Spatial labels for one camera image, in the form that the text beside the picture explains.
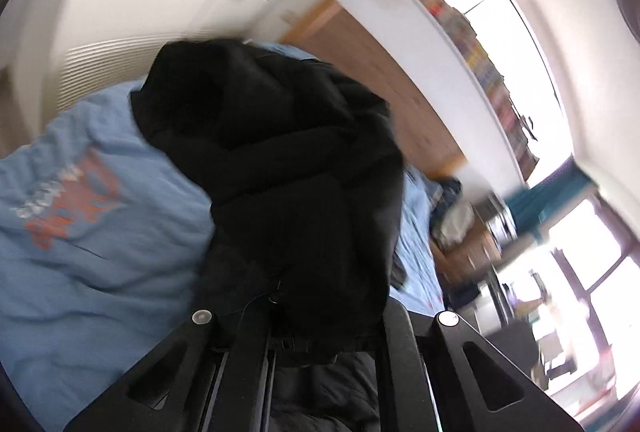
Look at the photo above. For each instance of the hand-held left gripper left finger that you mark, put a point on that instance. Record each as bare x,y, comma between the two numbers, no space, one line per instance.
250,352

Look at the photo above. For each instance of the teal curtain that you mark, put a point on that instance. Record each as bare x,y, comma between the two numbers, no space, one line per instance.
545,202

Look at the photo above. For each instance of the row of books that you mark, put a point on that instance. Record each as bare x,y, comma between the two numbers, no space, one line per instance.
480,57

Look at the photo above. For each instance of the pile of clothes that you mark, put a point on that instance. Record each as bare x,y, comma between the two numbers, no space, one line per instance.
450,212

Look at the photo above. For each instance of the wooden nightstand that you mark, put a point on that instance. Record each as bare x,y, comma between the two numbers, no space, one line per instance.
470,252

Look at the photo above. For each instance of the bright window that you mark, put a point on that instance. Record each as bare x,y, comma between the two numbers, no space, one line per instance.
520,37
590,252

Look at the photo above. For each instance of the white shelf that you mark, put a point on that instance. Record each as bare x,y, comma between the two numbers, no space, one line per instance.
440,57

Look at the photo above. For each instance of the light blue printed blanket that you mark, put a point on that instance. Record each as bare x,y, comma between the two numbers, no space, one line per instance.
100,287

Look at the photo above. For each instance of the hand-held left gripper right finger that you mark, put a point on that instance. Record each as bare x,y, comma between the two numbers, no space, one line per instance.
400,352

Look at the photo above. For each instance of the black jacket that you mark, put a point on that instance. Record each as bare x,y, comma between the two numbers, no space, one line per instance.
300,162

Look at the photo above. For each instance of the wooden headboard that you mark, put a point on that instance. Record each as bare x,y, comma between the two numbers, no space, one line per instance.
390,77

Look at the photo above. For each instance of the white ribbed air conditioner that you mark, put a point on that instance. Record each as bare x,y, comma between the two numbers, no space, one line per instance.
100,67

